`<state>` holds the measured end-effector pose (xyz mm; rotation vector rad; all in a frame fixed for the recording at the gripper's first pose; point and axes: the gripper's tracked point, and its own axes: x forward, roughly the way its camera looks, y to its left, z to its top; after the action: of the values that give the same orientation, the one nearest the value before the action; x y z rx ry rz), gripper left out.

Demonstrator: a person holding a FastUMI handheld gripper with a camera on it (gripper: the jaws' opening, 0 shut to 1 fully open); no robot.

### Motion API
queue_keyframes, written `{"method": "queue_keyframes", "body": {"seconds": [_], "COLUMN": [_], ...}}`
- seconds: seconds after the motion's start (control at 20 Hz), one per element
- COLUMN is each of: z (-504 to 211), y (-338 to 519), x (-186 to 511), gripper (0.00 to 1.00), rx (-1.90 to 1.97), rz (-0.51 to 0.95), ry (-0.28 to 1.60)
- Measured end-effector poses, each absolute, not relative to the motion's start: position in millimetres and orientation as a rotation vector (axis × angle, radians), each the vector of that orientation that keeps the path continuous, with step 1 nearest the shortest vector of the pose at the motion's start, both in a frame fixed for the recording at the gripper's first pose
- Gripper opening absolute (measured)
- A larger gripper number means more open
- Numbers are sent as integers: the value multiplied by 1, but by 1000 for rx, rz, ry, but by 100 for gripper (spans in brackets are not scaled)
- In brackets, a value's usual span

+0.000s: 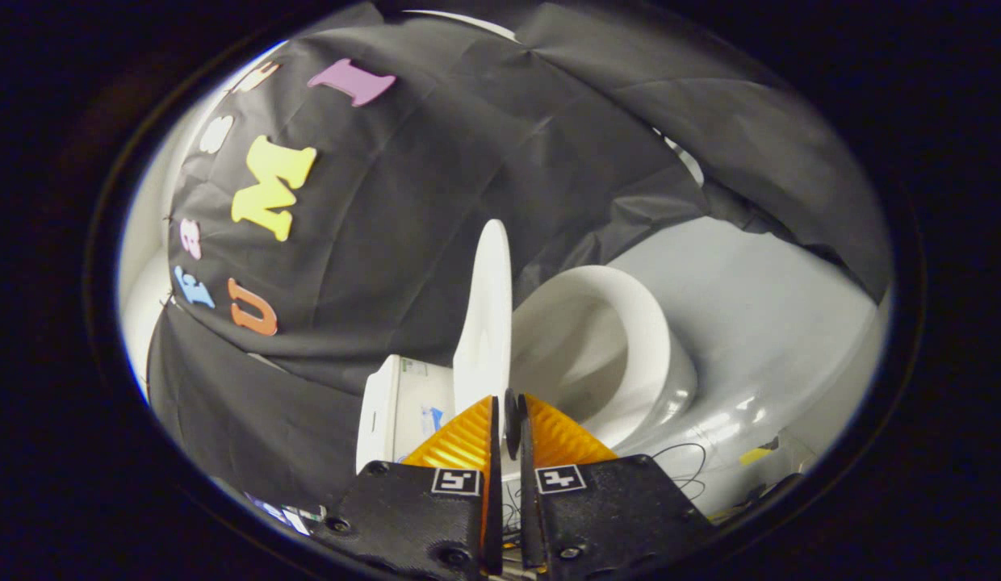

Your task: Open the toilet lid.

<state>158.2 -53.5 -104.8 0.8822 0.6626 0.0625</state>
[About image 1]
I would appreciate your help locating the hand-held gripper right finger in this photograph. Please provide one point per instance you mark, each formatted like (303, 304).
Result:
(529, 516)

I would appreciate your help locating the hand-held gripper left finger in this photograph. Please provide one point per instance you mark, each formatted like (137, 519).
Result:
(496, 524)

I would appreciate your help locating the white toilet lid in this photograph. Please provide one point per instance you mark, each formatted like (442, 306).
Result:
(484, 323)

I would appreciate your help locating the white toilet tank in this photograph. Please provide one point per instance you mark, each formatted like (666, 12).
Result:
(399, 403)

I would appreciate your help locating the white toilet bowl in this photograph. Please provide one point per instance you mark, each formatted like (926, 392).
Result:
(638, 339)

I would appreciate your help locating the cluttered white shelf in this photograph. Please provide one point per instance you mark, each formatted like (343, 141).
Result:
(286, 512)

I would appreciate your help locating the yellow tape piece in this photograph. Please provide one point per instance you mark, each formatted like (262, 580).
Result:
(755, 456)

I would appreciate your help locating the black backdrop cloth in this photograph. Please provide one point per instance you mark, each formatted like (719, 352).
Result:
(404, 242)

